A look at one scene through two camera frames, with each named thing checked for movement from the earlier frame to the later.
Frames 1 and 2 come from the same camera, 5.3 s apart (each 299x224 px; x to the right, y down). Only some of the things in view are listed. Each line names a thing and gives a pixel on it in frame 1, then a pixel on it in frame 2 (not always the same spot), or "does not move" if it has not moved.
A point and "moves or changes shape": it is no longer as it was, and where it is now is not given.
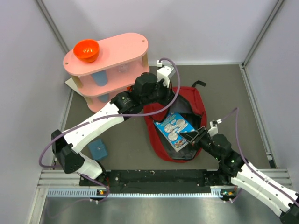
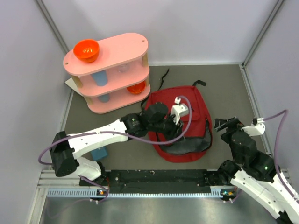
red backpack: (188, 105) moves or changes shape
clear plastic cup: (123, 68) does not move
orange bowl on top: (87, 50) does not move
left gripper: (168, 92) to (175, 133)
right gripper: (193, 136) to (220, 124)
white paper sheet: (70, 83) does not move
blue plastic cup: (100, 77) does not move
